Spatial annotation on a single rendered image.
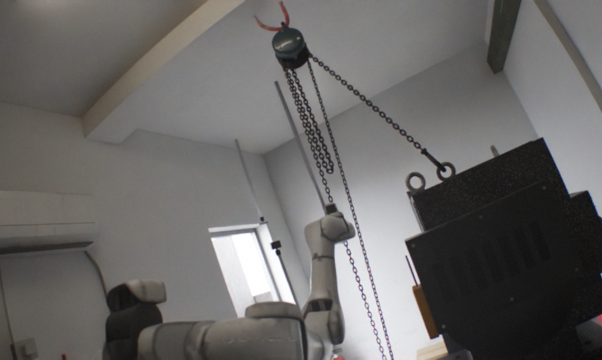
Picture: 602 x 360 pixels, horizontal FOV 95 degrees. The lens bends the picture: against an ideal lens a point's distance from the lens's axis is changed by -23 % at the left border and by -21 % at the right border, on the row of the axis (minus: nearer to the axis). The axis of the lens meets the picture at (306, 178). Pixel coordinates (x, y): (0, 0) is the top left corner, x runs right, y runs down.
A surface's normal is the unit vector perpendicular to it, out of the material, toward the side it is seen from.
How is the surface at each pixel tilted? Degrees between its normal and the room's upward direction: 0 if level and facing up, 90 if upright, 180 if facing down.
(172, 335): 90
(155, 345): 90
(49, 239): 135
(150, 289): 83
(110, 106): 90
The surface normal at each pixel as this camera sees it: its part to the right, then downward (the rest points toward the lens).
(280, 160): -0.43, -0.06
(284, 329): 0.53, -0.53
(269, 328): 0.35, -0.65
